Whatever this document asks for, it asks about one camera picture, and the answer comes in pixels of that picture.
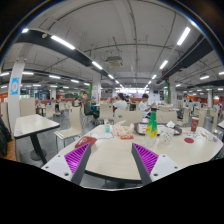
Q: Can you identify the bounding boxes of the black backpack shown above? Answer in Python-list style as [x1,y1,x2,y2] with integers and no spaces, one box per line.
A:
[0,116,13,158]

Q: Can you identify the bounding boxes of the green drink bottle yellow label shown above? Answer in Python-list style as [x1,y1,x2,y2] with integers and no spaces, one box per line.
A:
[144,107,159,148]

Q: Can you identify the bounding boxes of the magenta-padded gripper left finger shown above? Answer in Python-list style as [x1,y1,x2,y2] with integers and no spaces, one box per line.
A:
[40,142,92,186]

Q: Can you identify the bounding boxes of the white dotted mug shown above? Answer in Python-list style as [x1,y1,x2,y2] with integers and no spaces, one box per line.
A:
[159,127,175,144]

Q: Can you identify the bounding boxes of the crumpled food wrapper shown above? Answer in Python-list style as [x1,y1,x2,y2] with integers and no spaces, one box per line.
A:
[111,120,135,138]

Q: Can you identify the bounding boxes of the ceiling strip lights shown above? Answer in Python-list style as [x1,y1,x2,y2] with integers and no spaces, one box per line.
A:
[0,26,224,93]

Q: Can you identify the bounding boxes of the ceiling air conditioner unit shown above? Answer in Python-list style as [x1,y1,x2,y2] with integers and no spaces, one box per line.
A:
[105,55,125,68]

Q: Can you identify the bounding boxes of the blue pillar poster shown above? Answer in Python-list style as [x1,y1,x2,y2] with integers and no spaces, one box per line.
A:
[9,77,20,97]

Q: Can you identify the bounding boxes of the person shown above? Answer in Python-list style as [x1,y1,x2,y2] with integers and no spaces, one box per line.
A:
[138,93,157,118]
[112,92,129,111]
[80,92,99,118]

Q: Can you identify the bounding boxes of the red paper cup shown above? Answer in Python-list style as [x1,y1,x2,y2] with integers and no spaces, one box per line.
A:
[190,116,200,133]

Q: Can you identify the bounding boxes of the white crumpled napkin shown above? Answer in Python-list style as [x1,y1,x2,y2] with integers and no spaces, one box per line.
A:
[165,120,177,129]

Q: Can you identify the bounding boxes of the beige chair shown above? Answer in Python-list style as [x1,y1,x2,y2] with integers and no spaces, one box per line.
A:
[54,106,84,154]
[155,109,178,125]
[113,109,144,127]

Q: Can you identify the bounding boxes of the dark food tray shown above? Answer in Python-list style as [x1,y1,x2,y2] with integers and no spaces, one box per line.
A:
[134,121,183,137]

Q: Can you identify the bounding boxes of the small teal bottle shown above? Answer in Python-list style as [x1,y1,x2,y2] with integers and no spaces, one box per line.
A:
[104,119,111,134]

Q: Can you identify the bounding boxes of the colourful sticker sheet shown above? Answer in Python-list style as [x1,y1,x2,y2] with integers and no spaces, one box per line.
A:
[182,130,214,141]

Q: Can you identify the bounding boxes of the beige chairs group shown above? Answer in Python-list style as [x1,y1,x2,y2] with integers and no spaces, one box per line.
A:
[0,96,224,134]

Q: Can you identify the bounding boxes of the red table card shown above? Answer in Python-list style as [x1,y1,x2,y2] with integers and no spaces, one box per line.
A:
[74,135,98,149]

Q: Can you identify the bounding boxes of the white paper leaflet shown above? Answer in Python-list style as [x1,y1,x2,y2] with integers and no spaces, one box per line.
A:
[89,132,115,140]

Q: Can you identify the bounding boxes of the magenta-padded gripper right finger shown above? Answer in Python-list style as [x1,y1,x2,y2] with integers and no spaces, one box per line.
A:
[131,142,183,186]

